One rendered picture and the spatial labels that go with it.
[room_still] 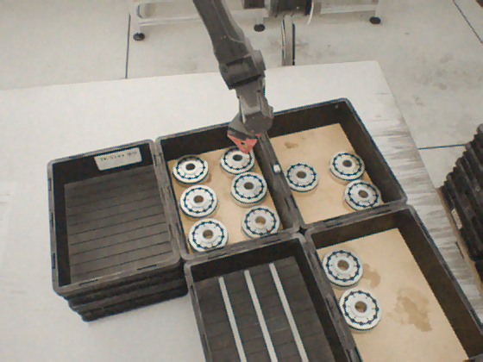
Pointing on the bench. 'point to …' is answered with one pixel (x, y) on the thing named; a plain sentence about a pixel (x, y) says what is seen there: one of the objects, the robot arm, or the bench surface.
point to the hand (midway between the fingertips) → (250, 141)
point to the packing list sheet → (5, 212)
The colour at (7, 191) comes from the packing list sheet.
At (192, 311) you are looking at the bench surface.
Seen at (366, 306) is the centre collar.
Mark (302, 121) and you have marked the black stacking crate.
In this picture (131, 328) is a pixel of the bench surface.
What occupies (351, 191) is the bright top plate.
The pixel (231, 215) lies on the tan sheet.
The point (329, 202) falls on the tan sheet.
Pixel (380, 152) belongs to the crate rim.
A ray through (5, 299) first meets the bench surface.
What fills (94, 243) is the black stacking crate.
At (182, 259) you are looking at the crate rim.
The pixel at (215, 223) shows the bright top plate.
